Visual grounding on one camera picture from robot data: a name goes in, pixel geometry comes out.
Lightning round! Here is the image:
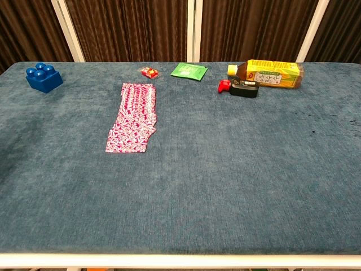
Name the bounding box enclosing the blue fabric table cover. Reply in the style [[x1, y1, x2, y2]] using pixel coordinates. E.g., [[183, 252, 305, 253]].
[[0, 61, 361, 255]]

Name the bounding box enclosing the pink patterned folded cloth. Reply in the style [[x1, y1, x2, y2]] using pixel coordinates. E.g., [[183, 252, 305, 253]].
[[108, 82, 157, 142]]

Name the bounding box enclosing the green foil sachet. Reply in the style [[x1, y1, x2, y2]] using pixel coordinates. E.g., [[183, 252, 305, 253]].
[[170, 62, 209, 82]]

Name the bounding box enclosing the red yellow wrapped candy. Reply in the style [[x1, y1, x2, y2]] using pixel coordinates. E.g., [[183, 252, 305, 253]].
[[140, 66, 160, 79]]

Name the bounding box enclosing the black bottle with red cap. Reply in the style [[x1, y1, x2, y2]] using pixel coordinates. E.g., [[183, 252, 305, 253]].
[[217, 79, 260, 99]]

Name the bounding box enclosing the yellow label tea bottle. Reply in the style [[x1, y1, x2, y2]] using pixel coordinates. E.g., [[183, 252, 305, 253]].
[[227, 59, 305, 90]]

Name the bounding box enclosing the dark brown pleated curtain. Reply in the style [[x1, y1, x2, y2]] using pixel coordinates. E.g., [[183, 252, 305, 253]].
[[0, 0, 74, 75], [305, 0, 361, 75], [199, 0, 320, 63], [64, 0, 189, 63]]

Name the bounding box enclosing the blue toy building block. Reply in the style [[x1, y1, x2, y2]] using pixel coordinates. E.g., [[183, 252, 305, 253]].
[[25, 62, 64, 94]]

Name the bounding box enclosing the white partition post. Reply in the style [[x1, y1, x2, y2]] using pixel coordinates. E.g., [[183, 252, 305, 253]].
[[296, 0, 331, 63], [50, 0, 86, 63], [187, 0, 204, 63]]

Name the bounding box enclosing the white table frame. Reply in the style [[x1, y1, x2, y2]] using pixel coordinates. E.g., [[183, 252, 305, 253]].
[[0, 252, 361, 271]]

